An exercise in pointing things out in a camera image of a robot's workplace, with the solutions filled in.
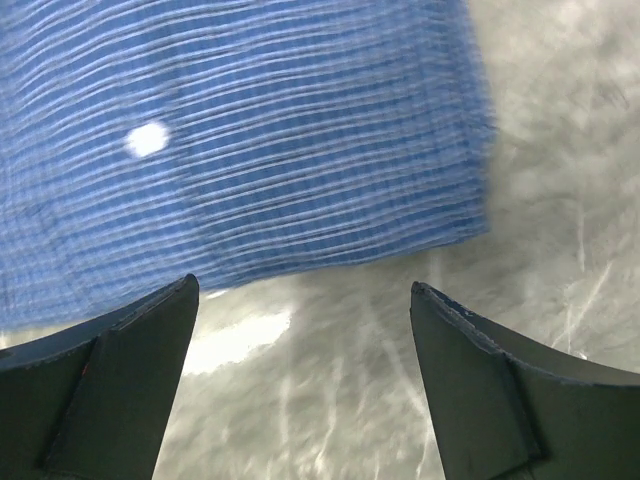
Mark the blue plaid long sleeve shirt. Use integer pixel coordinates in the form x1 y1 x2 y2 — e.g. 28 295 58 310
1 1 495 329

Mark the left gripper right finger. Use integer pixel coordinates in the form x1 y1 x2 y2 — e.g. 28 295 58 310
410 283 639 480

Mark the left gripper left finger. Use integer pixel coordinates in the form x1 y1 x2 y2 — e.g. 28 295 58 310
1 274 199 479

